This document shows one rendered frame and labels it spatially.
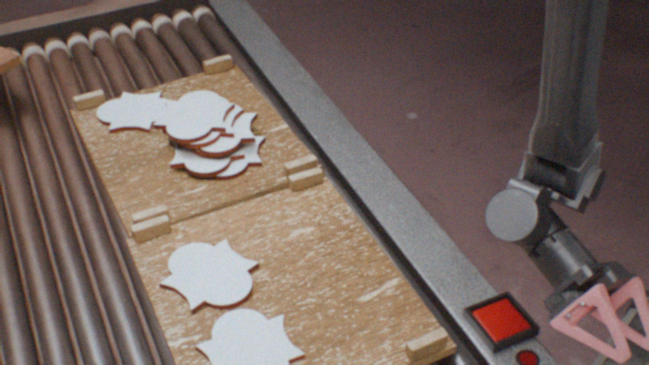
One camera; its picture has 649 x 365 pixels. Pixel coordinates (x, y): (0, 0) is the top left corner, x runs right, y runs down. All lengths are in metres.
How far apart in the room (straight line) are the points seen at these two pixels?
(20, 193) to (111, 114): 0.23
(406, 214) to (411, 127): 1.80
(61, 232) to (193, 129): 0.28
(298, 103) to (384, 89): 1.76
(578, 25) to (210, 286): 0.63
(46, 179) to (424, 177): 1.67
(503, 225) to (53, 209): 0.80
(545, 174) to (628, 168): 2.09
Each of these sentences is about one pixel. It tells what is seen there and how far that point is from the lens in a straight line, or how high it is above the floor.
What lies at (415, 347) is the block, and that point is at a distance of 1.05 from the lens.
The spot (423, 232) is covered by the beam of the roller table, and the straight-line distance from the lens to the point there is 1.27.
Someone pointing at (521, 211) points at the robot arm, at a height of 1.22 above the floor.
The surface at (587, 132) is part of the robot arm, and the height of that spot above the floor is 1.27.
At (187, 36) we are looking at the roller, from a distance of 1.84.
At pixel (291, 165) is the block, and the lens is 1.32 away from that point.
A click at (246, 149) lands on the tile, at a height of 0.95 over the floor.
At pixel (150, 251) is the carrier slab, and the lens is 1.24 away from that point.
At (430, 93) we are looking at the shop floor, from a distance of 3.29.
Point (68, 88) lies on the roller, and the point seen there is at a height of 0.92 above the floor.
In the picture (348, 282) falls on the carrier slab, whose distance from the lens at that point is 1.16.
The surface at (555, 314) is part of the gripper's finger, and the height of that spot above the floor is 1.13.
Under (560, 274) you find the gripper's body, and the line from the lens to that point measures 0.92.
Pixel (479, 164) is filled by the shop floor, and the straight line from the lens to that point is 2.92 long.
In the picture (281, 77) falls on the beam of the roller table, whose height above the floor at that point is 0.92.
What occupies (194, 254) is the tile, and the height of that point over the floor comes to 0.95.
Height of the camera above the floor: 1.78
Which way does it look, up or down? 40 degrees down
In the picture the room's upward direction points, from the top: 3 degrees counter-clockwise
